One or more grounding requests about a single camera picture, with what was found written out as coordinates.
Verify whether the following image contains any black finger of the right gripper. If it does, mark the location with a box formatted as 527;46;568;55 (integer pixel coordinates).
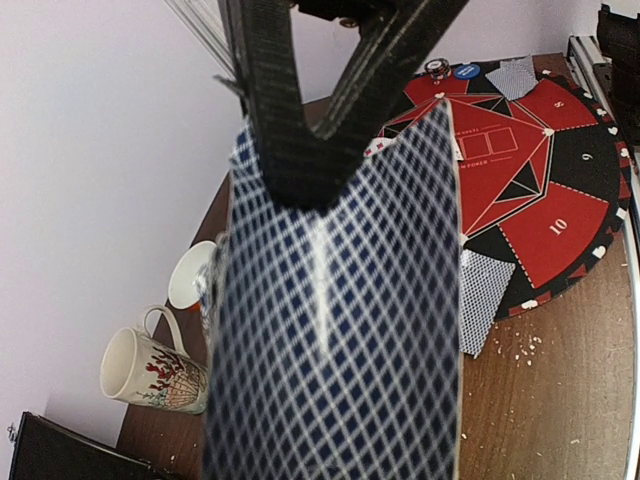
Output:
309;1;467;165
220;1;360;210

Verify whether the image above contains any blue small blind button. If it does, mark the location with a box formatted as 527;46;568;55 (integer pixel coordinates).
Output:
453;63;481;81

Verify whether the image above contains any dealt playing card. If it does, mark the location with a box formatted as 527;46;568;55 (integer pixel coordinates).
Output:
500;56;536;78
459;249;515;358
486;65;538;101

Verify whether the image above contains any face down community card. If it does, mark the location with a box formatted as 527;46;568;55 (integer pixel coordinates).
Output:
202;100;460;479

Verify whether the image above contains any nine of diamonds card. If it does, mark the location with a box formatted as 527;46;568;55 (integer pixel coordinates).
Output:
364;137;394;157

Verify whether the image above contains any deck of playing cards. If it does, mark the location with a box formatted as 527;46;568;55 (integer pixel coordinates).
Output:
195;232;230;347

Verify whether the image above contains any orange white ceramic bowl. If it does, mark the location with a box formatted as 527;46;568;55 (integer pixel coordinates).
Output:
167;240;217;310

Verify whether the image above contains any red black poker mat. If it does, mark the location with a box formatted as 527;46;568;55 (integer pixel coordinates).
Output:
379;54;622;319

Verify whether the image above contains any white floral ceramic mug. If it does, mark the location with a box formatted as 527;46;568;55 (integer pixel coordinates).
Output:
100;305;208;415

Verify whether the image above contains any black poker chip case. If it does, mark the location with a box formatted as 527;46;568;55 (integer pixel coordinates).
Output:
8;412;175;480

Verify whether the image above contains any right aluminium frame post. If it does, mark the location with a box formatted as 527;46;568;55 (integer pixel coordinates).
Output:
164;0;235;77

